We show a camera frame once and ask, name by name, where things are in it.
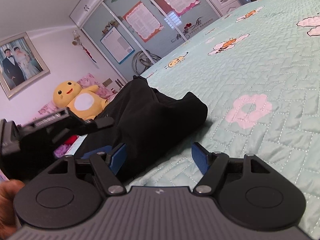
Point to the framed wedding photo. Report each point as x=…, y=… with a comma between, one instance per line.
x=20, y=62

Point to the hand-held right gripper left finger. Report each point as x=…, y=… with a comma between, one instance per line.
x=118, y=155

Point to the white sliding door wardrobe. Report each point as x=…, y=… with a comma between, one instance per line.
x=165, y=37

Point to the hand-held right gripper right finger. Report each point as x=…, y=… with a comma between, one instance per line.
x=200, y=158

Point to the wall lamp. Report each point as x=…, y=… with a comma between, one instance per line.
x=76, y=37

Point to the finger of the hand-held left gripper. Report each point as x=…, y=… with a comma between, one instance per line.
x=96, y=151
x=100, y=123

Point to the beige wall socket plate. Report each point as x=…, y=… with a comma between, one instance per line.
x=107, y=82

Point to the red plush toy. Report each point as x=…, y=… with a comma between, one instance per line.
x=72, y=140

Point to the pink floral blanket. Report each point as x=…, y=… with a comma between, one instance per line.
x=90, y=80

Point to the blue bordered paper poster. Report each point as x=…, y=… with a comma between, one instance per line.
x=117, y=43

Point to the black pants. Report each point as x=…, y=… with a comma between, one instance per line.
x=155, y=120

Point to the orange bordered paper poster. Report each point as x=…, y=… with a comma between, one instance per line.
x=143, y=21

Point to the yellow plush toy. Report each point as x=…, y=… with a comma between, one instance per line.
x=80, y=102

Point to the person's left hand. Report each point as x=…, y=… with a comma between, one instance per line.
x=8, y=200

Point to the bee print quilted bedspread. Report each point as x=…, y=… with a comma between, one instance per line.
x=250, y=80

